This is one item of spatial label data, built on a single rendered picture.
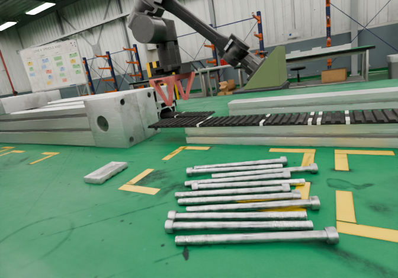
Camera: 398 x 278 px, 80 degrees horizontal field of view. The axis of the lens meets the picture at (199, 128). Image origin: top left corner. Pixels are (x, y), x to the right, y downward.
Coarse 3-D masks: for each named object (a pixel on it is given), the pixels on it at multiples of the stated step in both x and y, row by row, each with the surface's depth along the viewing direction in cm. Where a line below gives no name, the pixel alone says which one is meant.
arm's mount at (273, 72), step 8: (280, 48) 95; (272, 56) 91; (280, 56) 95; (264, 64) 93; (272, 64) 91; (280, 64) 94; (256, 72) 95; (264, 72) 94; (272, 72) 92; (280, 72) 94; (256, 80) 96; (264, 80) 95; (272, 80) 93; (280, 80) 94; (248, 88) 98
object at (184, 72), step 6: (180, 66) 60; (186, 66) 62; (180, 72) 60; (186, 72) 62; (192, 72) 64; (180, 78) 66; (192, 78) 65; (180, 84) 68; (180, 90) 67; (186, 90) 66; (186, 96) 67
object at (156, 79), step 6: (162, 72) 60; (150, 78) 58; (156, 78) 58; (162, 78) 57; (168, 78) 56; (174, 78) 57; (156, 84) 59; (168, 84) 57; (156, 90) 60; (168, 90) 58; (162, 96) 60; (168, 96) 59; (168, 102) 60
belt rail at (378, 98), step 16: (288, 96) 51; (304, 96) 48; (320, 96) 45; (336, 96) 44; (352, 96) 43; (368, 96) 42; (384, 96) 41; (240, 112) 54; (256, 112) 52; (272, 112) 51; (288, 112) 49; (304, 112) 48
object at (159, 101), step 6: (132, 90) 74; (162, 90) 68; (84, 96) 89; (90, 96) 85; (96, 96) 74; (156, 96) 64; (54, 102) 84; (60, 102) 82; (66, 102) 80; (72, 102) 79; (156, 102) 64; (162, 102) 66; (156, 108) 64; (162, 108) 66; (168, 108) 69; (174, 108) 71
